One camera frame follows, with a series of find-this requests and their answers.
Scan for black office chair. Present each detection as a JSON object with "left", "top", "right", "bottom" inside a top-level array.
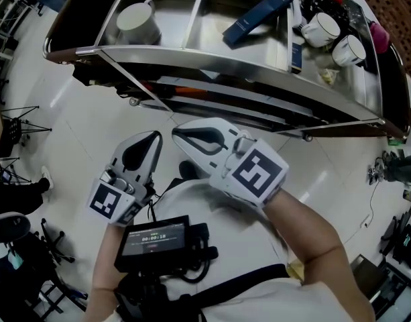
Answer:
[{"left": 380, "top": 209, "right": 411, "bottom": 272}]

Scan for black harness strap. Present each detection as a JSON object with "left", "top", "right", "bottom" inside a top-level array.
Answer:
[{"left": 113, "top": 262, "right": 290, "bottom": 322}]

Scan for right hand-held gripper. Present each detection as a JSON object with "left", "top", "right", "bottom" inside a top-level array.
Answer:
[{"left": 171, "top": 117, "right": 290, "bottom": 210}]

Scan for person's black trousers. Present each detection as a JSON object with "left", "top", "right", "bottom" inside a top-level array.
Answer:
[{"left": 157, "top": 177, "right": 182, "bottom": 198}]

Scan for yellow-green crumpled packet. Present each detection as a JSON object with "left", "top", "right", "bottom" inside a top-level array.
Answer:
[{"left": 316, "top": 66, "right": 339, "bottom": 86}]

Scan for long dark blue box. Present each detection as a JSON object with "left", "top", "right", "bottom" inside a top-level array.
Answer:
[{"left": 221, "top": 0, "right": 296, "bottom": 50}]

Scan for black tripod stand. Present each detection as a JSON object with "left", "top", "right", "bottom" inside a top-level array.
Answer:
[{"left": 0, "top": 105, "right": 54, "bottom": 134}]

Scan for black monitor mount with cables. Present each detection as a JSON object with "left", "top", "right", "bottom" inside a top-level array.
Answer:
[{"left": 158, "top": 222, "right": 220, "bottom": 284}]

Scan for black plastic bag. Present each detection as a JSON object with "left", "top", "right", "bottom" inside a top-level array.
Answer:
[{"left": 300, "top": 0, "right": 351, "bottom": 23}]

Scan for white tissue packet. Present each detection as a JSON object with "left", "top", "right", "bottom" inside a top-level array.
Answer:
[{"left": 199, "top": 68, "right": 223, "bottom": 81}]

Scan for light wooden frame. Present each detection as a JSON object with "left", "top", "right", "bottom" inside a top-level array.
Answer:
[{"left": 286, "top": 258, "right": 306, "bottom": 284}]

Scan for small dark blue box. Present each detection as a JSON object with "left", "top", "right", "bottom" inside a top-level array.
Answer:
[{"left": 287, "top": 41, "right": 304, "bottom": 75}]

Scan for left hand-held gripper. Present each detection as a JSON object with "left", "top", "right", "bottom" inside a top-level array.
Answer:
[{"left": 86, "top": 130, "right": 164, "bottom": 227}]

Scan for grey office chair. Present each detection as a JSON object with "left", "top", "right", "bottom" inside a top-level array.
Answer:
[{"left": 0, "top": 211, "right": 76, "bottom": 265}]

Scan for white tube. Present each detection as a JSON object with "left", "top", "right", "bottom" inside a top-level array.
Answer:
[{"left": 288, "top": 0, "right": 309, "bottom": 30}]

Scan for person's white shirt torso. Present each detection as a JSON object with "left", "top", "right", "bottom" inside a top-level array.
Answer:
[{"left": 154, "top": 175, "right": 361, "bottom": 322}]

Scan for white mug with dark rim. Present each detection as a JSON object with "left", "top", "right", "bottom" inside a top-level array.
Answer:
[
  {"left": 331, "top": 34, "right": 367, "bottom": 68},
  {"left": 300, "top": 11, "right": 342, "bottom": 49}
]

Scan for orange box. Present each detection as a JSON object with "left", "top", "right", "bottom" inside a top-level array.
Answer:
[{"left": 172, "top": 85, "right": 210, "bottom": 97}]

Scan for pink cloth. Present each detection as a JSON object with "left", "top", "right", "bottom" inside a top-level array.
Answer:
[{"left": 368, "top": 20, "right": 391, "bottom": 54}]

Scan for stainless steel shelf cart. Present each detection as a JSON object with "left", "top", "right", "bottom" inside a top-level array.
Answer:
[{"left": 42, "top": 0, "right": 411, "bottom": 141}]

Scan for person's left forearm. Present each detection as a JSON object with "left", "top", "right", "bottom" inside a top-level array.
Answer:
[{"left": 84, "top": 224, "right": 126, "bottom": 322}]

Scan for person's right forearm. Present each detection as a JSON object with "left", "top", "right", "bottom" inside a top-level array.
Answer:
[{"left": 264, "top": 187, "right": 344, "bottom": 275}]

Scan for large white mug with handle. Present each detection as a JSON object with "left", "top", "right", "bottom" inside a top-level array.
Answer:
[{"left": 115, "top": 0, "right": 163, "bottom": 46}]

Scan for person's black shoe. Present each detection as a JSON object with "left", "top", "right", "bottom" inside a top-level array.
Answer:
[{"left": 178, "top": 160, "right": 202, "bottom": 181}]

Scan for black chest monitor screen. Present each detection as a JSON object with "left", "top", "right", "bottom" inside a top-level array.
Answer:
[{"left": 114, "top": 214, "right": 192, "bottom": 274}]

